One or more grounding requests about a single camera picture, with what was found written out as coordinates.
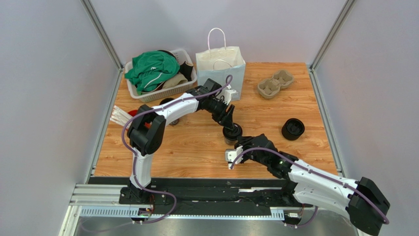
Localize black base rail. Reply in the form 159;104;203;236
118;177;313;217

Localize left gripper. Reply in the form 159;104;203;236
206;98;235;131

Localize single black coffee cup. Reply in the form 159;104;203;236
224;137;237;146

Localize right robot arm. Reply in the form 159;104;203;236
225;134;390;236

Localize black cloth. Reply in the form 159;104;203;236
158;50;194;82

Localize green cloth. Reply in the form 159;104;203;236
125;51;180;94

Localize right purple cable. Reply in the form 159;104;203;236
230;147;390;229

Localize white paper bag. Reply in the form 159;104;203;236
195;28;246;101

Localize beige cloth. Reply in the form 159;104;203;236
162;73;188;89

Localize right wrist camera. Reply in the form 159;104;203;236
225;146;243;169

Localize white plastic basket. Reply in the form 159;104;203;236
125;49;197;103

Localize black cup lid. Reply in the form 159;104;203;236
222;123;243;140

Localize black cup stack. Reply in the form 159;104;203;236
159;97;180;126

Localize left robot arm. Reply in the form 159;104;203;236
121;75;237;195

